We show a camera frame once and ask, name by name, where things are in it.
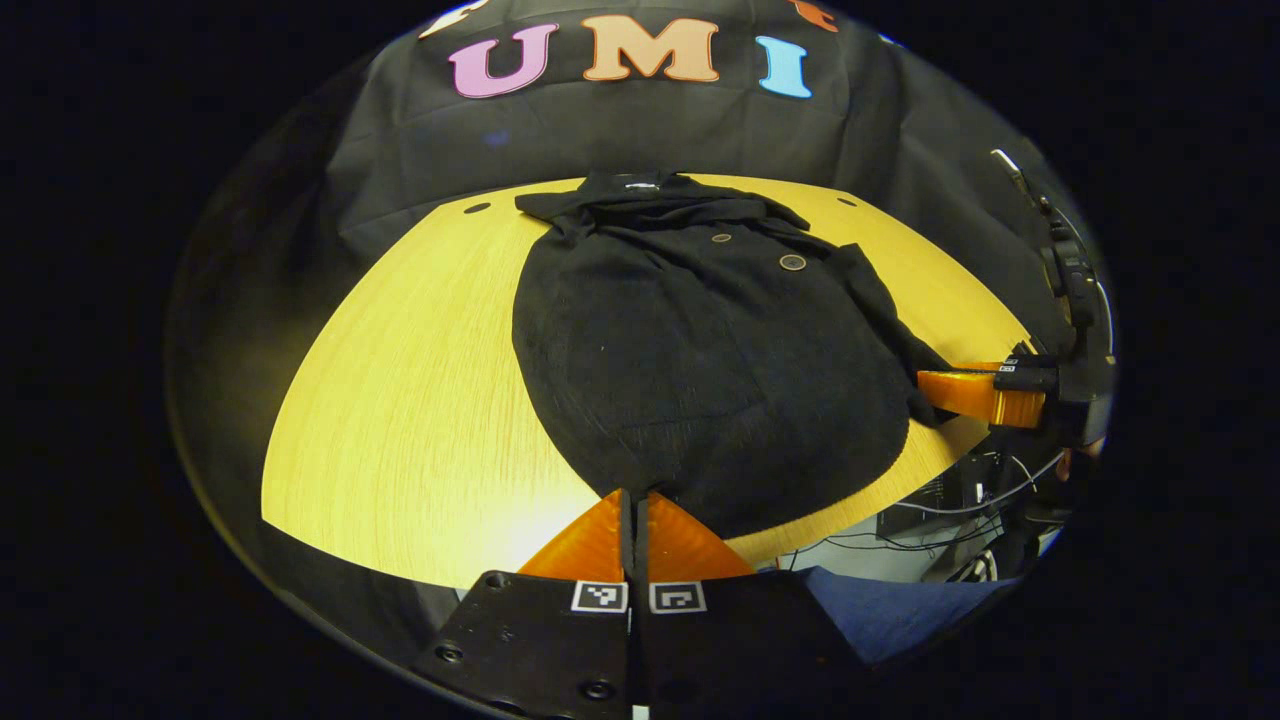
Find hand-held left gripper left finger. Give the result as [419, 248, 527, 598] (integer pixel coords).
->
[415, 488, 633, 720]

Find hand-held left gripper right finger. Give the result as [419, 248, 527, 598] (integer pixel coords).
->
[634, 490, 861, 720]

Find black coat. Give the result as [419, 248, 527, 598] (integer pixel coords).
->
[512, 170, 961, 541]

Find person's blue trousers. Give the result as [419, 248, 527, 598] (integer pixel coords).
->
[800, 565, 1016, 666]

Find white cable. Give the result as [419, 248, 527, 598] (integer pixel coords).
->
[895, 450, 1066, 516]

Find thin black cable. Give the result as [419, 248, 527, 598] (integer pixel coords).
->
[780, 510, 1011, 563]

